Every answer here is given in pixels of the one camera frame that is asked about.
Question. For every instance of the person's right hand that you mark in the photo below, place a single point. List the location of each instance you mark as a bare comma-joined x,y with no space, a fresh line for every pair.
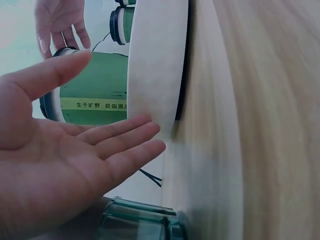
53,17

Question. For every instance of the person's left hand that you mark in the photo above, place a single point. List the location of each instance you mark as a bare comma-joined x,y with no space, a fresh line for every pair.
50,160

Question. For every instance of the small green paper cup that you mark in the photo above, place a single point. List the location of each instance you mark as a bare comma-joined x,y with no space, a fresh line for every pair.
122,25

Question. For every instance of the large green paper cup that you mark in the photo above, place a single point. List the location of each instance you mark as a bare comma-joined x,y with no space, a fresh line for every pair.
100,82

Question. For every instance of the teal transparent plastic container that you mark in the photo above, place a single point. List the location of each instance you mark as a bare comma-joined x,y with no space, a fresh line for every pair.
140,220

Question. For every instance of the white round tray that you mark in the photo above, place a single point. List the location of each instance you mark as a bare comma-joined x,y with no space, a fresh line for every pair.
157,62

